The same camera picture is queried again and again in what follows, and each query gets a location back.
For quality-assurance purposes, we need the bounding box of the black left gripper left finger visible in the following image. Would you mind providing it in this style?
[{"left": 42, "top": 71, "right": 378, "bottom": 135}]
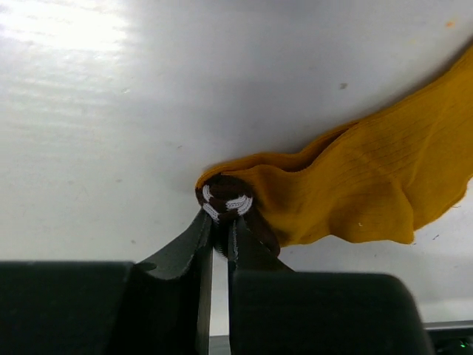
[{"left": 121, "top": 211, "right": 213, "bottom": 354}]

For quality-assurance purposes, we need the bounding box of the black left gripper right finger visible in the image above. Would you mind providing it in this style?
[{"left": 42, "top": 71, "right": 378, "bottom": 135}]
[{"left": 228, "top": 220, "right": 421, "bottom": 339}]

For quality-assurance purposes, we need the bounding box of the mustard yellow striped sock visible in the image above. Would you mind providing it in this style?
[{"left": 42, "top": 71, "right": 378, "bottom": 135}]
[{"left": 195, "top": 50, "right": 472, "bottom": 255}]

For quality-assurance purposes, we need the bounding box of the aluminium table frame rail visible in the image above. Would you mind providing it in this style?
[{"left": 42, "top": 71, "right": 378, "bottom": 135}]
[{"left": 208, "top": 321, "right": 472, "bottom": 354}]

